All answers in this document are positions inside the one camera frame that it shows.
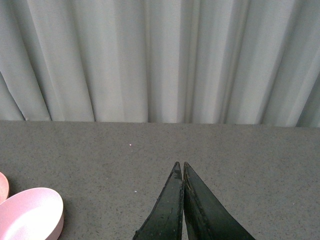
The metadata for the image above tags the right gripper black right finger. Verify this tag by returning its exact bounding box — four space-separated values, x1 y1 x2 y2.
183 162 254 240

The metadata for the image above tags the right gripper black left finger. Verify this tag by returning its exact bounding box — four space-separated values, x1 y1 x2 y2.
133 161 185 240

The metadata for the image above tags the pink round bowl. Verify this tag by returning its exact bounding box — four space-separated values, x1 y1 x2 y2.
0 187 64 240

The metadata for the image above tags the pink round plate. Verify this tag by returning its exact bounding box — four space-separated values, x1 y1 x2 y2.
0 172 10 203

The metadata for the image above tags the white pleated curtain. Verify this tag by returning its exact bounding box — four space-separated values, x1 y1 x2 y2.
0 0 320 127

